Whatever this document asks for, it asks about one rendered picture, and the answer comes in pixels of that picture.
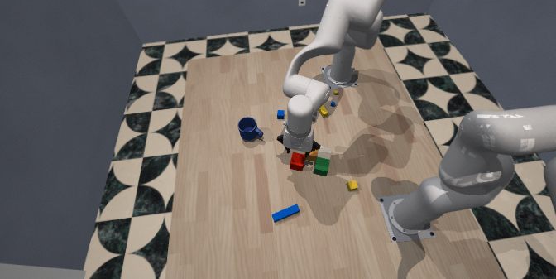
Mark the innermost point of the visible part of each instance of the red cube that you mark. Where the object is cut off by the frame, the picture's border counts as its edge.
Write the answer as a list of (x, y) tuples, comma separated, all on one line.
[(297, 161)]

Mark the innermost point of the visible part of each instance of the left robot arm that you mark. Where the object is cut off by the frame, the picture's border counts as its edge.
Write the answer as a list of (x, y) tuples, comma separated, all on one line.
[(471, 175)]

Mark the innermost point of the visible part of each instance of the yellow cube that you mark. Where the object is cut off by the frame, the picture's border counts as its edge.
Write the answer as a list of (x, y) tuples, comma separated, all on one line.
[(352, 185)]

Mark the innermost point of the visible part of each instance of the yellow rectangular bar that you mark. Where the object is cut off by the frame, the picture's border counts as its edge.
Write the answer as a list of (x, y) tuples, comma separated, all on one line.
[(323, 111)]

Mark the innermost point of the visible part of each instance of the orange cube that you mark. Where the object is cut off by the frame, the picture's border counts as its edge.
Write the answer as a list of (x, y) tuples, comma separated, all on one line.
[(312, 156)]

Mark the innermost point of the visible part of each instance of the dark blue mug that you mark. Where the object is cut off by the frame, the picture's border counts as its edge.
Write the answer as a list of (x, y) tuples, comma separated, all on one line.
[(248, 129)]

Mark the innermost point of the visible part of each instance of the green cube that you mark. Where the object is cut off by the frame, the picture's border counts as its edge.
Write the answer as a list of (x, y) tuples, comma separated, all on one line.
[(321, 166)]

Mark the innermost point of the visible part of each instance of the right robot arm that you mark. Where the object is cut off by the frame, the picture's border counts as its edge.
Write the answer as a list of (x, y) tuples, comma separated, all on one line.
[(342, 19)]

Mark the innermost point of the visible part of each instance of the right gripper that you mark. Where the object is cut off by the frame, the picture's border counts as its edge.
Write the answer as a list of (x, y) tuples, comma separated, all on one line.
[(305, 144)]

